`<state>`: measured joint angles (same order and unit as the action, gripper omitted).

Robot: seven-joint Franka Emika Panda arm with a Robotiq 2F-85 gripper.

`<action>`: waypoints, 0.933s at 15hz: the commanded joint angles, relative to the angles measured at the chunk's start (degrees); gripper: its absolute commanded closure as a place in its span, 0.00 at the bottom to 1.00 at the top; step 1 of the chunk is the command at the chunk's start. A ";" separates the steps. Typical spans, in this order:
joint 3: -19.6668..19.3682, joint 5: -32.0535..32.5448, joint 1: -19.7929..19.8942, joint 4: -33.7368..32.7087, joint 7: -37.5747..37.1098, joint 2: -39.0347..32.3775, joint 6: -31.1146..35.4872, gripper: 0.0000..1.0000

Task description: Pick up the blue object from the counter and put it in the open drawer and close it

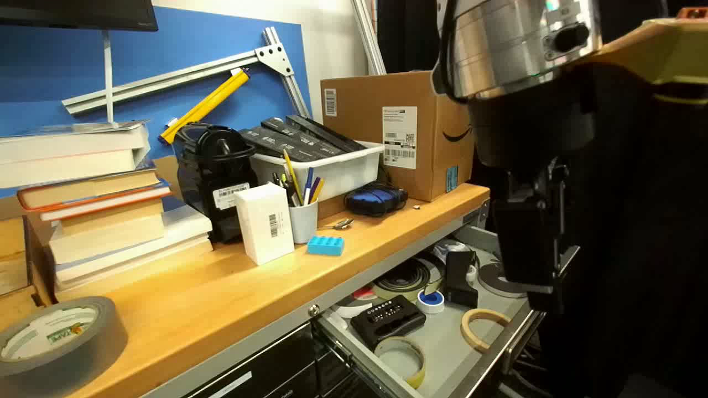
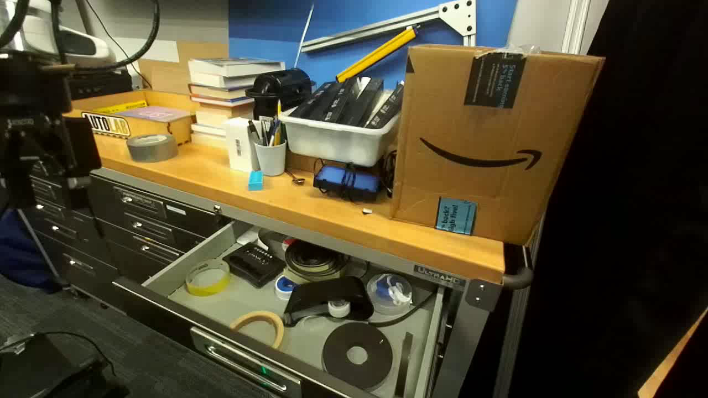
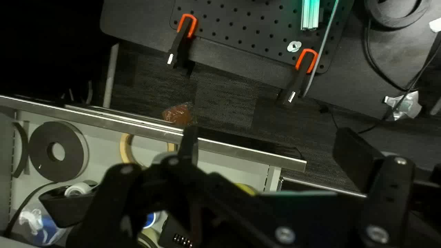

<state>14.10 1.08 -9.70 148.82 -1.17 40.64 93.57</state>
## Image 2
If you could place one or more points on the grey duct tape roll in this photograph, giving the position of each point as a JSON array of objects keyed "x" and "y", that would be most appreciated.
[{"x": 156, "y": 147}]

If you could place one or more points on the black round disc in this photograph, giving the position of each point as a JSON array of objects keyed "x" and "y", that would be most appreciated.
[{"x": 313, "y": 259}]

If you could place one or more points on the black small case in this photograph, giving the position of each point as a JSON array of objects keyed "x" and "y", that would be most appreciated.
[{"x": 252, "y": 263}]

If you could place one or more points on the black flat tape disc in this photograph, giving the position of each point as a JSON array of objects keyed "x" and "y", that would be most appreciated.
[{"x": 357, "y": 355}]

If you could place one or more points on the white plastic bin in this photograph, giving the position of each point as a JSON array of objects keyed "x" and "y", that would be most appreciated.
[{"x": 339, "y": 141}]

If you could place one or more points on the white pen cup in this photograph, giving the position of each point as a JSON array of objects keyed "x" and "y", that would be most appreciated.
[{"x": 271, "y": 160}]

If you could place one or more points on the yellow level bar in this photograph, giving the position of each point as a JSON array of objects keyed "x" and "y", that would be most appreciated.
[{"x": 378, "y": 53}]

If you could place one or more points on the white rectangular box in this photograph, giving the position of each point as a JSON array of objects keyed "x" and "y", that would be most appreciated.
[{"x": 238, "y": 144}]

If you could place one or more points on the black closed drawer cabinet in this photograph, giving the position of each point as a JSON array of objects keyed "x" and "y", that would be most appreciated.
[{"x": 110, "y": 229}]

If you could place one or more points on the Amazon cardboard box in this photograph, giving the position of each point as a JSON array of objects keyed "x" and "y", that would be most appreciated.
[{"x": 483, "y": 135}]

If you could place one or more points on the tan masking tape roll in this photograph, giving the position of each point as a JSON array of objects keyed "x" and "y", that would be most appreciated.
[{"x": 264, "y": 322}]

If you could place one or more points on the grey drawer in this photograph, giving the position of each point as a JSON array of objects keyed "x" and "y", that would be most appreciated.
[{"x": 295, "y": 370}]

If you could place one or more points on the aluminium extrusion frame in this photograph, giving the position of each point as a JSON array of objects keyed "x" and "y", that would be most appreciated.
[{"x": 461, "y": 15}]

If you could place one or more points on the stack of books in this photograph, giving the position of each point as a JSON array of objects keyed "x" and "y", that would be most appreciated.
[{"x": 219, "y": 89}]

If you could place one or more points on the yellow tape roll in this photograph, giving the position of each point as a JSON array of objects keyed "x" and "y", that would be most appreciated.
[{"x": 209, "y": 280}]

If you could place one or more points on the plastic bag with blue item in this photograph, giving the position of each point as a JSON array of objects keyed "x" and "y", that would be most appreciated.
[{"x": 389, "y": 293}]

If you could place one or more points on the shallow cardboard tray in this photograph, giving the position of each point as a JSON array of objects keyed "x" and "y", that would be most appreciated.
[{"x": 138, "y": 114}]

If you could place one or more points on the black tape dispenser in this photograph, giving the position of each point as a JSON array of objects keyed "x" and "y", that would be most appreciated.
[{"x": 313, "y": 299}]

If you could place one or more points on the blue white tape roll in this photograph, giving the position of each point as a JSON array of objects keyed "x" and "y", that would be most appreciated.
[{"x": 284, "y": 287}]

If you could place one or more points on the small blue block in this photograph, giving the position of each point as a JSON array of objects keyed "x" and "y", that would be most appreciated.
[{"x": 254, "y": 179}]

